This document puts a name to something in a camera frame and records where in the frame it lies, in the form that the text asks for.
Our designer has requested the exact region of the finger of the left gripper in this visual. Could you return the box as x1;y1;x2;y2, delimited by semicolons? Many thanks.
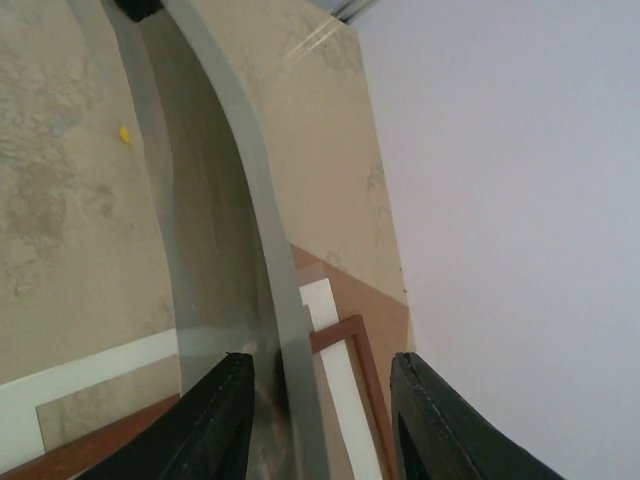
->
114;0;164;21

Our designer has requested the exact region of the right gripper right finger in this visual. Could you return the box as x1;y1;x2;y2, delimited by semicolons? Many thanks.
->
390;352;560;479

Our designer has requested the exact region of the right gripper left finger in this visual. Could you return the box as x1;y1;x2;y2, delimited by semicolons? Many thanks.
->
79;353;255;480

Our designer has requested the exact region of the yellow handled screwdriver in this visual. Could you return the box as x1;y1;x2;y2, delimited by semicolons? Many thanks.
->
119;126;132;145

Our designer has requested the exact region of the brown wooden picture frame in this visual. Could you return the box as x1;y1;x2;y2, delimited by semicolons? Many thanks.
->
1;315;398;479

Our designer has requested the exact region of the seascape photo with white mat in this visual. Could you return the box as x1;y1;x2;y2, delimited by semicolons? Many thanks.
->
74;0;334;480

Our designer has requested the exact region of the brown fibreboard backing panel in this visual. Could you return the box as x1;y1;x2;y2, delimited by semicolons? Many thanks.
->
291;244;413;411

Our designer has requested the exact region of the white mat board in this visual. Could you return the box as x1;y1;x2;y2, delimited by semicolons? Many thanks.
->
0;278;386;480

